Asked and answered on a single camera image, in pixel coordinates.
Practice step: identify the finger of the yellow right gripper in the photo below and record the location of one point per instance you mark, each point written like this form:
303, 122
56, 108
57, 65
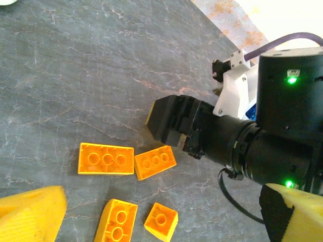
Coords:
150, 113
165, 118

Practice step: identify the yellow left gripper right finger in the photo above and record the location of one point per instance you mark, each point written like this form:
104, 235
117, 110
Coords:
302, 219

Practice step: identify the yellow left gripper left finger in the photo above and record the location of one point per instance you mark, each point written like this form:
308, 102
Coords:
27, 216

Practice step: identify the yellow long lego brick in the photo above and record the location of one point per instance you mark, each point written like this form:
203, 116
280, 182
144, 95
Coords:
87, 166
108, 214
171, 157

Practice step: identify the yellow small lego brick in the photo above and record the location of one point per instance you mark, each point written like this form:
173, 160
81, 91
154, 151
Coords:
161, 230

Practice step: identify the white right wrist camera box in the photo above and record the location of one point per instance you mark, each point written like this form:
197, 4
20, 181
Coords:
232, 85

